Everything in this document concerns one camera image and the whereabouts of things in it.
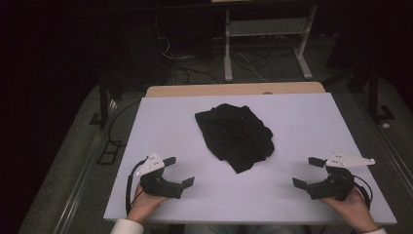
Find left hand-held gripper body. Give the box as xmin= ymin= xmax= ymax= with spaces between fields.
xmin=134 ymin=151 xmax=184 ymax=200

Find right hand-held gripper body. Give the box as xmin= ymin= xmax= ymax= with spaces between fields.
xmin=306 ymin=150 xmax=377 ymax=202

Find black pants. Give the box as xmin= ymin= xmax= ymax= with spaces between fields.
xmin=194 ymin=102 xmax=276 ymax=175

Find person's left hand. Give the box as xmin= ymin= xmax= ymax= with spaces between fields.
xmin=127 ymin=183 xmax=169 ymax=225

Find person's right hand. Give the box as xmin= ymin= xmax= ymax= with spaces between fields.
xmin=319 ymin=186 xmax=379 ymax=233

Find black metal stand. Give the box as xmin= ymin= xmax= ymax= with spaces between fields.
xmin=89 ymin=76 xmax=125 ymax=130
xmin=349 ymin=61 xmax=396 ymax=123

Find white metal stand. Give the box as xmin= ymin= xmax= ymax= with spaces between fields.
xmin=223 ymin=4 xmax=319 ymax=82

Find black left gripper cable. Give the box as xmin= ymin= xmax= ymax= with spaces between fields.
xmin=125 ymin=157 xmax=149 ymax=215

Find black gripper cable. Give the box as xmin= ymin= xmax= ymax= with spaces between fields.
xmin=352 ymin=175 xmax=374 ymax=211
xmin=125 ymin=157 xmax=149 ymax=215

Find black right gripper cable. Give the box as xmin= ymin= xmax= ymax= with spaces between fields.
xmin=352 ymin=175 xmax=374 ymax=211

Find black floor bracket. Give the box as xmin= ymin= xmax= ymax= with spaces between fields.
xmin=96 ymin=139 xmax=123 ymax=166

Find black floor cable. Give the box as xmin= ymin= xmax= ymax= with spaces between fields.
xmin=107 ymin=98 xmax=142 ymax=147

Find tangle of floor cables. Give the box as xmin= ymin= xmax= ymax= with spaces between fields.
xmin=155 ymin=35 xmax=293 ymax=86

